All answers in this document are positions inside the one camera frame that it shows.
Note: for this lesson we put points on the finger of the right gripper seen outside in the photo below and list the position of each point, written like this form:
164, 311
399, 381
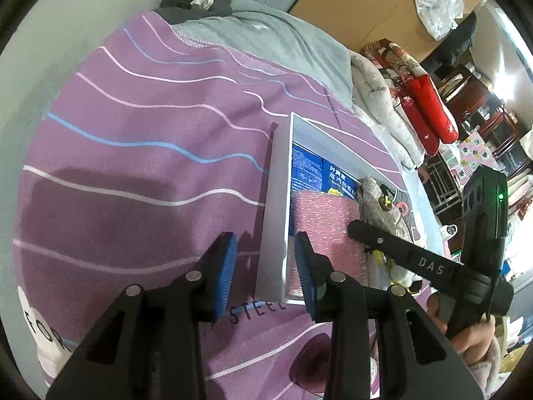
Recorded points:
445, 275

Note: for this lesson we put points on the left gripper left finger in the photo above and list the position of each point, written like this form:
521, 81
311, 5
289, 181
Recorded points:
217, 267

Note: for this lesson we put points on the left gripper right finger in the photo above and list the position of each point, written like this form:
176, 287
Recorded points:
314, 272

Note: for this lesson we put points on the pink glitter sponge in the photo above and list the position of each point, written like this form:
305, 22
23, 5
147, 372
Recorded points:
325, 219

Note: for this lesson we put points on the beige checked cloth pouch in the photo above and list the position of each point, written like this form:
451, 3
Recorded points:
376, 212

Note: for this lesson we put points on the blue pouch with back text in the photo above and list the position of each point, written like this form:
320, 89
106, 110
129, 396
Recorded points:
306, 170

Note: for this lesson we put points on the white plush dog toy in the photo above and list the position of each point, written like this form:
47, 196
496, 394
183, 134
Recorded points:
384, 272

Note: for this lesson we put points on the green plaid cloth pouch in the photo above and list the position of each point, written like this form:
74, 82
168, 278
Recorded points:
403, 203

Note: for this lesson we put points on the blue pouch with corgi picture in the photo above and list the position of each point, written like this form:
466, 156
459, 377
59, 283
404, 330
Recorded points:
337, 182

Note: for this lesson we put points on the person right hand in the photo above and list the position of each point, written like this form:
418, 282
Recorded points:
472, 343

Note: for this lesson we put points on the white shallow box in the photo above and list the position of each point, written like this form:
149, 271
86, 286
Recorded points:
276, 247

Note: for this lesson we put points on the patterned gift box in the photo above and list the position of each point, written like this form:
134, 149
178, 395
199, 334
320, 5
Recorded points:
468, 156

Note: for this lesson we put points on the purple striped blanket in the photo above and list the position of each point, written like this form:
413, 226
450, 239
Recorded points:
154, 146

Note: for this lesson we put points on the red folded quilt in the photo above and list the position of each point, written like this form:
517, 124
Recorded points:
412, 88

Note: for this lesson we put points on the beige folded quilt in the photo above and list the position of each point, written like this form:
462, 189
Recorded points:
372, 94

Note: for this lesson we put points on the grey bed sheet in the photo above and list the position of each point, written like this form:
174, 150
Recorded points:
271, 35

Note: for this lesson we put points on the white plastic bag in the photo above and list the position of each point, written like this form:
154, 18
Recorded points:
439, 16

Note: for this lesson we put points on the dark crumpled clothes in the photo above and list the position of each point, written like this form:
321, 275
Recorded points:
195, 9

